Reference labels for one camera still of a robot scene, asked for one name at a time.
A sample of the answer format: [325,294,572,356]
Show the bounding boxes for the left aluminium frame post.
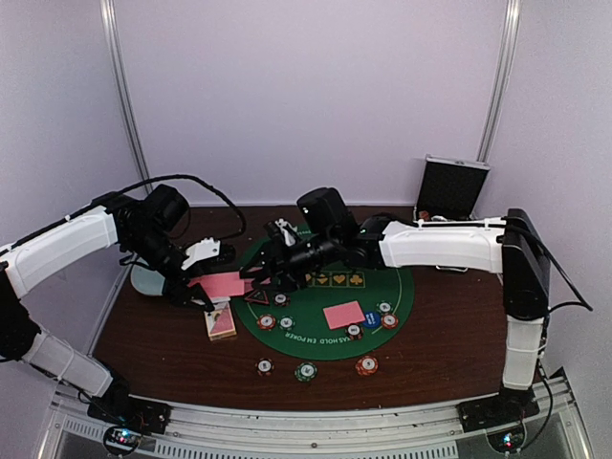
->
[99,0,150,180]

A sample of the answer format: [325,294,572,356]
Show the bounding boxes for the round green poker mat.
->
[231,263,415,361]

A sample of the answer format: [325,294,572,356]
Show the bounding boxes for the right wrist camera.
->
[296,187,358,239]

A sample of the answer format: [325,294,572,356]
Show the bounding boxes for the gold playing card box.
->
[204,302,237,341]

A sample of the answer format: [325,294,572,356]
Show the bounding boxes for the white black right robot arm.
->
[240,209,550,423]

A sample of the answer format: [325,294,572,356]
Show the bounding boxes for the playing card edge-on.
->
[196,272,245,297]

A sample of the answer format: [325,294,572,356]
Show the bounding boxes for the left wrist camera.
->
[182,238,236,271]

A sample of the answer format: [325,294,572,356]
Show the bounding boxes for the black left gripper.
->
[125,228,217,312]

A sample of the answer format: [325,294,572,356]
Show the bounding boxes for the metal front rail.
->
[34,377,595,458]

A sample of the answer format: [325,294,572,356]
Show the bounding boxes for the right aluminium frame post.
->
[476,0,522,163]

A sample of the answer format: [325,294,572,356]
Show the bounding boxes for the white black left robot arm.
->
[1,185,221,425]

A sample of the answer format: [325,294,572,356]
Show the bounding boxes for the red black chip stack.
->
[256,359,274,376]

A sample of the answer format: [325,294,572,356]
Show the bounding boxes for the orange chip stack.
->
[355,356,379,376]

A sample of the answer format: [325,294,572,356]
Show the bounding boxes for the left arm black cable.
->
[119,174,249,238]

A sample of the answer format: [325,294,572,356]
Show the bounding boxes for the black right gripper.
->
[239,230,339,294]

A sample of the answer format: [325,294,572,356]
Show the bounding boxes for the red-backed playing card deck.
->
[189,282,233,304]

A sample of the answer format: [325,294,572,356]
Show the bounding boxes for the blue small blind button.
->
[361,311,381,329]

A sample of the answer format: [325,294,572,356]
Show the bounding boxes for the black red triangular dealer marker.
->
[244,289,270,306]

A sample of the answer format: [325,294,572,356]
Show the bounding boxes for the light blue flower plate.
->
[130,266,165,296]

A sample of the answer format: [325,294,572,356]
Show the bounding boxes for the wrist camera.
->
[296,187,358,239]
[182,238,236,271]

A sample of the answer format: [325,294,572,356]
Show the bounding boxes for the aluminium frame post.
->
[476,0,522,163]
[99,0,150,180]

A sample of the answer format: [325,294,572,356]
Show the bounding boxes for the green chip stack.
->
[295,361,317,383]

